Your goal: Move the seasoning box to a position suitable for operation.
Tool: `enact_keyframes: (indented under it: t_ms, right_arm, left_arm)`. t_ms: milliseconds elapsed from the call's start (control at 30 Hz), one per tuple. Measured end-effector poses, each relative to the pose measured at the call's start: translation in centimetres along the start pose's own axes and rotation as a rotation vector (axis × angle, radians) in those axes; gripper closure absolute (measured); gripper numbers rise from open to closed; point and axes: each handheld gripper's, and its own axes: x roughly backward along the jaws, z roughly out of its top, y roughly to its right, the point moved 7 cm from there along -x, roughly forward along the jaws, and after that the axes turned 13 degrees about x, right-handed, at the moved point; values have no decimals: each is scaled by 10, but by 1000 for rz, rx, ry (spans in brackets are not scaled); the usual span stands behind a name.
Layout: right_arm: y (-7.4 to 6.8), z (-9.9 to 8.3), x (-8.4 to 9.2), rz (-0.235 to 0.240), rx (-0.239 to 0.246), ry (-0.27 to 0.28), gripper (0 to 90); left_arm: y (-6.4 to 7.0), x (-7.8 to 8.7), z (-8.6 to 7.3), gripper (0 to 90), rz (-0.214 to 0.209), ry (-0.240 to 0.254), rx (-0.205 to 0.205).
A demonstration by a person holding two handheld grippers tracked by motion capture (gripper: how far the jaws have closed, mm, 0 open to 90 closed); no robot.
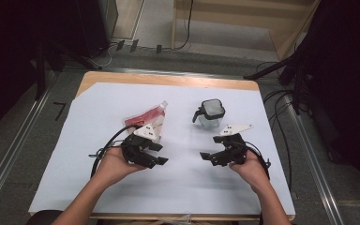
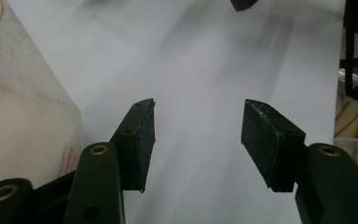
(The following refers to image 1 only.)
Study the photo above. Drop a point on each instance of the clear plastic piece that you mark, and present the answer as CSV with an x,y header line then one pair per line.
x,y
181,219

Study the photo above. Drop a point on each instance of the small black floor block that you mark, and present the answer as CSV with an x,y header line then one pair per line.
x,y
159,49
120,45
134,45

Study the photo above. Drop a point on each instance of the black metal stand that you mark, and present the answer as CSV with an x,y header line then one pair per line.
x,y
296,81

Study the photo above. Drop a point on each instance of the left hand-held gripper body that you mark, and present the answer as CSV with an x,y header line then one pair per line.
x,y
134,146

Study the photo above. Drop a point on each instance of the person's left hand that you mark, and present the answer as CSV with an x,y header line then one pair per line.
x,y
114,165

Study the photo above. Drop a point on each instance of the light wooden shelf frame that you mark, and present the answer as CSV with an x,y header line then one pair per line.
x,y
281,37

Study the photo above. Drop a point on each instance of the person's right hand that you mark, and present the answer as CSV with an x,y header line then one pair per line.
x,y
254,172

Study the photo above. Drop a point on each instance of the clear jar with black lid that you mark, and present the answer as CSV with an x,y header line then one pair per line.
x,y
212,110

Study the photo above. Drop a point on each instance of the dark round stool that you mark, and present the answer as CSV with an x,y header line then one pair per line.
x,y
42,218

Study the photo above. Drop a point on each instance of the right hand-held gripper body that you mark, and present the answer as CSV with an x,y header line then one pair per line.
x,y
237,150

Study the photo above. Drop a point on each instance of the red and white refill pouch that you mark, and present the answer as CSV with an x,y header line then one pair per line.
x,y
147,118

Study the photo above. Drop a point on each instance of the black cabinet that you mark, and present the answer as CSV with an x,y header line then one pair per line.
x,y
97,25

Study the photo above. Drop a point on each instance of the metal floor rail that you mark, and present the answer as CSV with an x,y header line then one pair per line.
x,y
15,146
315,168

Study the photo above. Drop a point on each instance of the wooden table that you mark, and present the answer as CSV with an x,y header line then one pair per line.
x,y
168,80

